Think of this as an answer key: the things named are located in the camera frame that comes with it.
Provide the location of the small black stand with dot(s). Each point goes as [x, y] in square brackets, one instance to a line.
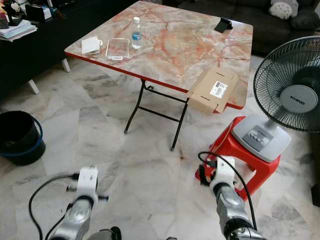
[223, 25]

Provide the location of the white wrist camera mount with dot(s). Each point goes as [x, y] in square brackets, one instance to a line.
[87, 180]
[224, 170]

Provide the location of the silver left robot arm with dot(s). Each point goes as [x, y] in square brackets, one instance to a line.
[77, 220]

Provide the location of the clear plastic container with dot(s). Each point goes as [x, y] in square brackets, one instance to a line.
[118, 49]

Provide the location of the black low cabinet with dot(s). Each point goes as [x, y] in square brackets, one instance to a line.
[40, 55]

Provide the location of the black sofa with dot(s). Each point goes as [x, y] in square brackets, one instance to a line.
[255, 30]

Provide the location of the black and white plush toy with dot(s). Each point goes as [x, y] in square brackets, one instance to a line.
[12, 9]

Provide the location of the stack of papers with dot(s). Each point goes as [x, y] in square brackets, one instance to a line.
[17, 30]

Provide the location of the black box with white label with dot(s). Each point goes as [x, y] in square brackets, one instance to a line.
[37, 12]

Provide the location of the marble pattern folding table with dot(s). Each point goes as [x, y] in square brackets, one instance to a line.
[185, 45]

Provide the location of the brown cardboard box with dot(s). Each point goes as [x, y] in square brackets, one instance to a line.
[207, 86]

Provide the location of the grey and black table fan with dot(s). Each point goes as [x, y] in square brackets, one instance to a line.
[262, 137]

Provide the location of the grey and white plush toy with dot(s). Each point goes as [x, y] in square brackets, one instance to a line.
[283, 9]

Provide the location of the red plastic stool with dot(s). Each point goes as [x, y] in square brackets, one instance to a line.
[232, 147]

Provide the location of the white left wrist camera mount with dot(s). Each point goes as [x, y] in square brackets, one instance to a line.
[87, 180]

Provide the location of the black bucket with blue rim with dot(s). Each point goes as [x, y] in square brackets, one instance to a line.
[20, 137]

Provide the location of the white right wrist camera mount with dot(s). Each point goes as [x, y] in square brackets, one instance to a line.
[224, 170]

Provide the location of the clear plastic water bottle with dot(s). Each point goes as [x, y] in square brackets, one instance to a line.
[136, 36]

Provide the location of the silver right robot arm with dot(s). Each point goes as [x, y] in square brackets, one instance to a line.
[232, 210]

